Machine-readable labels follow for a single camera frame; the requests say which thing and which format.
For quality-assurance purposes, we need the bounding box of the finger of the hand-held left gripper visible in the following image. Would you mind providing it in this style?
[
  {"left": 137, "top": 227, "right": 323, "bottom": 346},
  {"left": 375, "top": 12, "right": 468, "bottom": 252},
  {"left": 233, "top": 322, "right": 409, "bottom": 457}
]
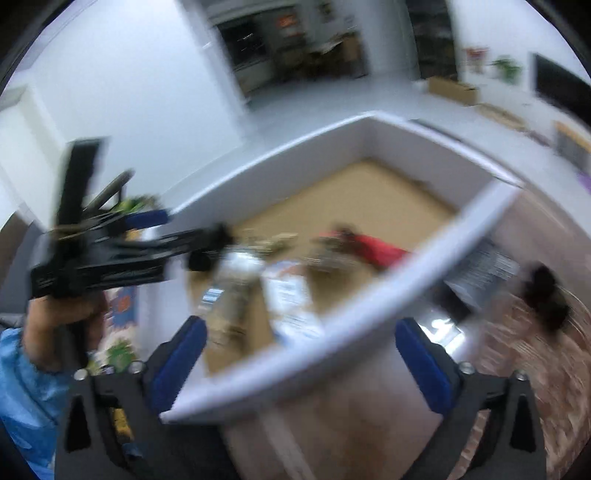
[
  {"left": 124, "top": 209, "right": 171, "bottom": 230},
  {"left": 159, "top": 224, "right": 236, "bottom": 272}
]

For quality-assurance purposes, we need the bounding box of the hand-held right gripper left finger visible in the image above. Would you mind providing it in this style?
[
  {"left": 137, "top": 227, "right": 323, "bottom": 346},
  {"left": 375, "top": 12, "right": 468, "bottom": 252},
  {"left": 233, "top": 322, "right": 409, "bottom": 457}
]
[{"left": 54, "top": 315, "right": 208, "bottom": 480}]

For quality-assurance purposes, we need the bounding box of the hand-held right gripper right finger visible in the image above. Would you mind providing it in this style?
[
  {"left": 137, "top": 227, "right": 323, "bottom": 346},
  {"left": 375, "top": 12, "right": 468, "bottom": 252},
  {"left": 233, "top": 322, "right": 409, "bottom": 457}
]
[{"left": 394, "top": 318, "right": 548, "bottom": 480}]

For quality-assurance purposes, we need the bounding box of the bamboo skewer bundle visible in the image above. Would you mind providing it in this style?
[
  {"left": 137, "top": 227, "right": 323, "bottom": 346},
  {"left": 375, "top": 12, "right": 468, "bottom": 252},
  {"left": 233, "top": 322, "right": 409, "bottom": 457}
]
[{"left": 203, "top": 247, "right": 266, "bottom": 358}]

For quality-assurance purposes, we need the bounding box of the white storage box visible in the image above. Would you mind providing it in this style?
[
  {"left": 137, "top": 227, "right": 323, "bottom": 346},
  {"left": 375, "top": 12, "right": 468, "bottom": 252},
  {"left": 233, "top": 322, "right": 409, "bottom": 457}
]
[{"left": 139, "top": 111, "right": 527, "bottom": 425}]

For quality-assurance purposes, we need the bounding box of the red snack packet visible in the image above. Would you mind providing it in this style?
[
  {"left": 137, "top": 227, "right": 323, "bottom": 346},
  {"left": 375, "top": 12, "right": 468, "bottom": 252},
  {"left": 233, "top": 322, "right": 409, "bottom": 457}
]
[{"left": 314, "top": 226, "right": 411, "bottom": 271}]

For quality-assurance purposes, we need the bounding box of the brown patterned desktop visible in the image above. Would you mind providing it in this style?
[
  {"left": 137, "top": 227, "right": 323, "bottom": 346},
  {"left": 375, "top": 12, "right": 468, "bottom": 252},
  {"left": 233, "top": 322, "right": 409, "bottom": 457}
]
[{"left": 222, "top": 185, "right": 591, "bottom": 480}]

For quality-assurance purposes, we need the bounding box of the person's left hand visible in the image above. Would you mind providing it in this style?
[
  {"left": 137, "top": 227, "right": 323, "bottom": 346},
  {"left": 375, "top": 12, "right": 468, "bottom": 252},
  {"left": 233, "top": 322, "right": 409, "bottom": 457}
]
[{"left": 23, "top": 291, "right": 110, "bottom": 372}]

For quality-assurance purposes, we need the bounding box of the colourful printed mat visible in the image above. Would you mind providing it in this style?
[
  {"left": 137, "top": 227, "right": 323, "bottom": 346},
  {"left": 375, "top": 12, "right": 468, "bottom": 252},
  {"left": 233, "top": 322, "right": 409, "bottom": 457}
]
[{"left": 90, "top": 286, "right": 141, "bottom": 374}]

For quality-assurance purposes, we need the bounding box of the white printed label sheet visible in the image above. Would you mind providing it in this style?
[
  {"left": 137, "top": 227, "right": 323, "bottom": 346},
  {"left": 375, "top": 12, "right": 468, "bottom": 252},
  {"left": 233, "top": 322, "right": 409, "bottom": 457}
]
[{"left": 262, "top": 262, "right": 325, "bottom": 339}]

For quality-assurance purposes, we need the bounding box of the black rectangular box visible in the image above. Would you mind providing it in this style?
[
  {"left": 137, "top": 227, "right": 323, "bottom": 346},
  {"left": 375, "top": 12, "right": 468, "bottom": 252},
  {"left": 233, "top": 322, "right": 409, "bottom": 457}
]
[{"left": 444, "top": 240, "right": 520, "bottom": 302}]

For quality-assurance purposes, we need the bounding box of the black fluffy plush item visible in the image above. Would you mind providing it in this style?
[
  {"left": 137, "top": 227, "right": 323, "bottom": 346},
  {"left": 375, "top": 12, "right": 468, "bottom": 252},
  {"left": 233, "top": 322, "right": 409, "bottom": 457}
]
[{"left": 526, "top": 264, "right": 575, "bottom": 334}]

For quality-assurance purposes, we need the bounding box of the black framed window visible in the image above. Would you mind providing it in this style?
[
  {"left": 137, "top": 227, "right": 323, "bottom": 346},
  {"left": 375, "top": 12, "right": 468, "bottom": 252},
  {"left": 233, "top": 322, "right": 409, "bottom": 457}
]
[{"left": 217, "top": 14, "right": 278, "bottom": 93}]

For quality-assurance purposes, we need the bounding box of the wooden bench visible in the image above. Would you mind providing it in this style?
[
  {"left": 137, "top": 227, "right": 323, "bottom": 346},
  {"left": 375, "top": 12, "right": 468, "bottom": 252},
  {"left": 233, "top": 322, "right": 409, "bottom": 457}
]
[{"left": 554, "top": 121, "right": 591, "bottom": 161}]

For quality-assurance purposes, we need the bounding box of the cardboard box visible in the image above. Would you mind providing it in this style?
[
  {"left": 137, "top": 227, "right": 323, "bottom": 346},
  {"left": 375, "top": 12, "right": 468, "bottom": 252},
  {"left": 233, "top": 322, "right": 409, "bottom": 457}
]
[{"left": 427, "top": 76, "right": 481, "bottom": 106}]

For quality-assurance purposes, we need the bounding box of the glass display cabinet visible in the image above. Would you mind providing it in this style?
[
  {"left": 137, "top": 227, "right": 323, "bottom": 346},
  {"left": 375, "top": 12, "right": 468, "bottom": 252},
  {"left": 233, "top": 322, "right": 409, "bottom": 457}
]
[{"left": 406, "top": 0, "right": 460, "bottom": 79}]

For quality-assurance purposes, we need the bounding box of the green potted plant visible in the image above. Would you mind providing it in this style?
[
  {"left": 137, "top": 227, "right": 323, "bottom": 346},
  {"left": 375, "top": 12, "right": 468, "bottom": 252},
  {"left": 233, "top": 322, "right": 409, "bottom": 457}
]
[{"left": 492, "top": 55, "right": 522, "bottom": 85}]

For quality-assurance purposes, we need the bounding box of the black television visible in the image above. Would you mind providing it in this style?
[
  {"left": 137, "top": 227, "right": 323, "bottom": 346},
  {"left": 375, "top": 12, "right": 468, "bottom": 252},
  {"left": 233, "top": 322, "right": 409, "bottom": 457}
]
[{"left": 531, "top": 53, "right": 591, "bottom": 126}]

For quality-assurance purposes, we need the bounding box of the red flower bouquet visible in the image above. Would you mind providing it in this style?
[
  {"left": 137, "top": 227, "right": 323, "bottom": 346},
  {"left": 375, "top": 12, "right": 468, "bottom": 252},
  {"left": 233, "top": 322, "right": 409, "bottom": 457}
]
[{"left": 464, "top": 46, "right": 489, "bottom": 73}]

